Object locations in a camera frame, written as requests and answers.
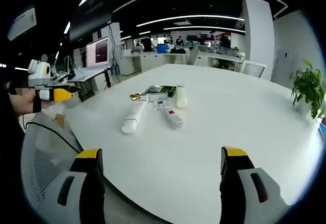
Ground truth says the white round skincare bottle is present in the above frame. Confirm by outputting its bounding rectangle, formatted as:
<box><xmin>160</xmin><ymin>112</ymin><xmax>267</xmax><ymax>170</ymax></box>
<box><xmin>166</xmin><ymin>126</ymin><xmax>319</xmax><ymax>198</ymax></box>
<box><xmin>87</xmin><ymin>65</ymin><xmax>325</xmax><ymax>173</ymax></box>
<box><xmin>175</xmin><ymin>83</ymin><xmax>188</xmax><ymax>108</ymax></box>

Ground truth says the blue storage box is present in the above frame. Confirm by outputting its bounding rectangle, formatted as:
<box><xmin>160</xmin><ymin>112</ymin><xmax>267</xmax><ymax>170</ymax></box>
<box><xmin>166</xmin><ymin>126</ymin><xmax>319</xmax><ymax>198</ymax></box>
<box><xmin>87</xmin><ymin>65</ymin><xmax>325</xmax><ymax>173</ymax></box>
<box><xmin>156</xmin><ymin>43</ymin><xmax>171</xmax><ymax>54</ymax></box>

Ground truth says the person's left hand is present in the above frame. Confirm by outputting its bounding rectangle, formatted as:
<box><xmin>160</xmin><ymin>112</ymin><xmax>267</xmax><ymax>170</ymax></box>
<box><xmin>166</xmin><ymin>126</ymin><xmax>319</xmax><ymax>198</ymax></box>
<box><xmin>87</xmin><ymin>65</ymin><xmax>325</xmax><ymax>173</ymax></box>
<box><xmin>10</xmin><ymin>89</ymin><xmax>39</xmax><ymax>115</ymax></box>

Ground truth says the row of white office desks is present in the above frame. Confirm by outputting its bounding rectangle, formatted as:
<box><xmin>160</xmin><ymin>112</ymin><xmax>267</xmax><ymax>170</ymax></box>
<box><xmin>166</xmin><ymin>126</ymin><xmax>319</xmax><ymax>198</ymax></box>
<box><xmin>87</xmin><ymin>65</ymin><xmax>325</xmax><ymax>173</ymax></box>
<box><xmin>121</xmin><ymin>50</ymin><xmax>243</xmax><ymax>72</ymax></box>

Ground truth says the brown cardboard box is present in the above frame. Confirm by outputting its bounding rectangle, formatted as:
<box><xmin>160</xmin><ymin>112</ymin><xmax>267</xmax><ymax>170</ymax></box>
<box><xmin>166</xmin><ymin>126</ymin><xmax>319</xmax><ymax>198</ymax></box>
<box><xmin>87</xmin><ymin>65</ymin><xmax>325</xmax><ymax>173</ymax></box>
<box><xmin>53</xmin><ymin>114</ymin><xmax>67</xmax><ymax>127</ymax></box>

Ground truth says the blue object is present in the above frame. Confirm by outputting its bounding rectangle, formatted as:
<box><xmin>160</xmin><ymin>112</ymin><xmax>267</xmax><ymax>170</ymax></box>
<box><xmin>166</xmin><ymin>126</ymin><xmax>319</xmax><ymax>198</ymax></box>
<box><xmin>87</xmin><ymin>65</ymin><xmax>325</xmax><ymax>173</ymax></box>
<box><xmin>317</xmin><ymin>116</ymin><xmax>326</xmax><ymax>141</ymax></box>

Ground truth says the ceiling air conditioner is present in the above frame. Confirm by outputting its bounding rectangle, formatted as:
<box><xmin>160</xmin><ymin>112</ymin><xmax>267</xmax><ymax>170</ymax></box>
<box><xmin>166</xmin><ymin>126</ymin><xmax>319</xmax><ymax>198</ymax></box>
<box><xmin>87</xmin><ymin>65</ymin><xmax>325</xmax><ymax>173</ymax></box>
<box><xmin>7</xmin><ymin>7</ymin><xmax>37</xmax><ymax>42</ymax></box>

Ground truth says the computer monitor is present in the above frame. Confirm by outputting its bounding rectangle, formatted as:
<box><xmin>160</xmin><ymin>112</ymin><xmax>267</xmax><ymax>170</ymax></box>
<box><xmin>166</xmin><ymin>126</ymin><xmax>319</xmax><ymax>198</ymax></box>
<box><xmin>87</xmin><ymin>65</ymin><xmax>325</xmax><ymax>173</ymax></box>
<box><xmin>85</xmin><ymin>36</ymin><xmax>111</xmax><ymax>69</ymax></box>

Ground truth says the large white skincare tube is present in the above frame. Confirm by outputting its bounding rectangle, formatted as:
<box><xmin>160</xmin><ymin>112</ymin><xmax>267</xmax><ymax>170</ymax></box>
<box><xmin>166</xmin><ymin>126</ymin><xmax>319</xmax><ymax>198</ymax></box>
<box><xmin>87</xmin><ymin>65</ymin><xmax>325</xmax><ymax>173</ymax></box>
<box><xmin>121</xmin><ymin>101</ymin><xmax>149</xmax><ymax>134</ymax></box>

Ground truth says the small clear skincare jar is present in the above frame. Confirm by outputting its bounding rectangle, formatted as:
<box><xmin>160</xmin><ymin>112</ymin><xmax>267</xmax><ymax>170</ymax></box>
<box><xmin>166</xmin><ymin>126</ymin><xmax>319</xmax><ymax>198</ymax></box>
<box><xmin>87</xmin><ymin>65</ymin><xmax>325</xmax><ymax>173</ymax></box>
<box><xmin>152</xmin><ymin>101</ymin><xmax>171</xmax><ymax>111</ymax></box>

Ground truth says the green skincare packet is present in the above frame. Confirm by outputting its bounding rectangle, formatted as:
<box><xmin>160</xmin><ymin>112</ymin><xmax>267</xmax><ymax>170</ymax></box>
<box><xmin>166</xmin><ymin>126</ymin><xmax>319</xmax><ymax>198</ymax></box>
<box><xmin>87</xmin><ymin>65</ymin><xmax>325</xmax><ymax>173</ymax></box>
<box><xmin>146</xmin><ymin>85</ymin><xmax>178</xmax><ymax>99</ymax></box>

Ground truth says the gold skincare sachet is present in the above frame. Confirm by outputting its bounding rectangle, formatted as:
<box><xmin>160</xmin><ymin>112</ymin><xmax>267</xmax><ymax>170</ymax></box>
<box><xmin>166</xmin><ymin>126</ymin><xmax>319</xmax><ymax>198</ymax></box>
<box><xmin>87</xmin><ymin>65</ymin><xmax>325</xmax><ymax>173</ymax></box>
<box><xmin>129</xmin><ymin>91</ymin><xmax>144</xmax><ymax>102</ymax></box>

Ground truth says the white black-legged desk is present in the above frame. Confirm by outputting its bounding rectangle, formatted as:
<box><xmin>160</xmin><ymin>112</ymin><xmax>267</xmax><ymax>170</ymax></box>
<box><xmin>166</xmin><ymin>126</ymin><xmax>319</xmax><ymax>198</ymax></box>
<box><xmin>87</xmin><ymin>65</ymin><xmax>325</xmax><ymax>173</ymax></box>
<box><xmin>66</xmin><ymin>65</ymin><xmax>114</xmax><ymax>98</ymax></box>

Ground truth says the white mesh office chair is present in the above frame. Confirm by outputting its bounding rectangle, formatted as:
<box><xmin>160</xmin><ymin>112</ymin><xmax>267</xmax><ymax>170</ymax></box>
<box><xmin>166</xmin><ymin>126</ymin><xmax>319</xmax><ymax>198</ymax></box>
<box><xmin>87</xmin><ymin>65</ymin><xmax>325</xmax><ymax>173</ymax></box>
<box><xmin>240</xmin><ymin>59</ymin><xmax>267</xmax><ymax>79</ymax></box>

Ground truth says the green potted plant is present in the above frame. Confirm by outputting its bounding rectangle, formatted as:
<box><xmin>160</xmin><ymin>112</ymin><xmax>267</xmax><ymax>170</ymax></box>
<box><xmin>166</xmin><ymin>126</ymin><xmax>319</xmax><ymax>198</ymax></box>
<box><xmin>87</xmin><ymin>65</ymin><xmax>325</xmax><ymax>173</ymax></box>
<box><xmin>290</xmin><ymin>59</ymin><xmax>326</xmax><ymax>120</ymax></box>

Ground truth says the grey metal cabinet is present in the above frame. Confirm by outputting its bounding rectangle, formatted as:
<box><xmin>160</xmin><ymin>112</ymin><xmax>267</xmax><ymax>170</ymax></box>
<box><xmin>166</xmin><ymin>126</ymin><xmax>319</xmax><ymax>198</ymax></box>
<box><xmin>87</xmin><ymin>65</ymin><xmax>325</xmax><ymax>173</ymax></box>
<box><xmin>270</xmin><ymin>48</ymin><xmax>292</xmax><ymax>82</ymax></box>

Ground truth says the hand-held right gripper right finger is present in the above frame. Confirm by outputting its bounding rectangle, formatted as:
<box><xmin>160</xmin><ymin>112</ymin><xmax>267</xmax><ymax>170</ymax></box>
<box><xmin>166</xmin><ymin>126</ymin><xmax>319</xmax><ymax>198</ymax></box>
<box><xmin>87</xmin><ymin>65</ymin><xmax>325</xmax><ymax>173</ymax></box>
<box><xmin>219</xmin><ymin>146</ymin><xmax>291</xmax><ymax>224</ymax></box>

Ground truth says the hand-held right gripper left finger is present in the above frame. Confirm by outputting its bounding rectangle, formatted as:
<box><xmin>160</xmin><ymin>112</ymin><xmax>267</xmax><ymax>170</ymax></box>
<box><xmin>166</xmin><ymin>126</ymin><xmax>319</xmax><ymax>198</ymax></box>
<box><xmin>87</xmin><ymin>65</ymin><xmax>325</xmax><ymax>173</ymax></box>
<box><xmin>42</xmin><ymin>147</ymin><xmax>106</xmax><ymax>224</ymax></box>

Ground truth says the grey mesh office chair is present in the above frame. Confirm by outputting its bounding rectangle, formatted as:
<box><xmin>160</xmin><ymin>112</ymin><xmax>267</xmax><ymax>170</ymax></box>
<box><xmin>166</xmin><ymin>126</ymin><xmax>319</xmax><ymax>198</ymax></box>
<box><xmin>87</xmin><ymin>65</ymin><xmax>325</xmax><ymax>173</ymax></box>
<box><xmin>21</xmin><ymin>111</ymin><xmax>164</xmax><ymax>224</ymax></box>

